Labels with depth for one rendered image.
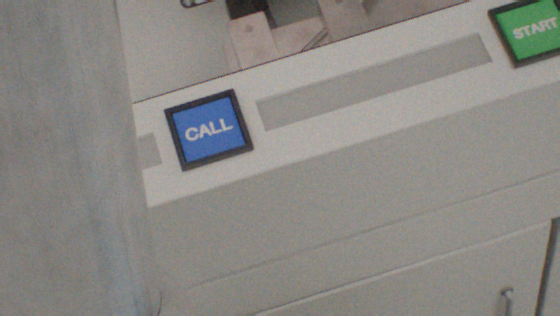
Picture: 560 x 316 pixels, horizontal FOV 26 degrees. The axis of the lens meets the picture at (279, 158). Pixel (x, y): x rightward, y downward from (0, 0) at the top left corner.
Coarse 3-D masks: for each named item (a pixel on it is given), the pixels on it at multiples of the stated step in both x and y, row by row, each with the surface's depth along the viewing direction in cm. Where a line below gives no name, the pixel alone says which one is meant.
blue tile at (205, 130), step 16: (192, 112) 91; (208, 112) 91; (224, 112) 91; (176, 128) 91; (192, 128) 90; (208, 128) 90; (224, 128) 90; (240, 128) 90; (192, 144) 90; (208, 144) 90; (224, 144) 89; (240, 144) 89; (192, 160) 89
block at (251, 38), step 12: (228, 24) 102; (240, 24) 102; (252, 24) 102; (264, 24) 102; (240, 36) 102; (252, 36) 102; (264, 36) 101; (240, 48) 101; (252, 48) 101; (264, 48) 101; (276, 48) 101; (240, 60) 100; (252, 60) 100; (264, 60) 100
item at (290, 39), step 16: (368, 0) 106; (384, 0) 106; (400, 0) 105; (416, 0) 105; (432, 0) 105; (448, 0) 105; (464, 0) 105; (368, 16) 105; (384, 16) 105; (400, 16) 105; (272, 32) 105; (288, 32) 105; (304, 32) 105; (224, 48) 105; (288, 48) 104
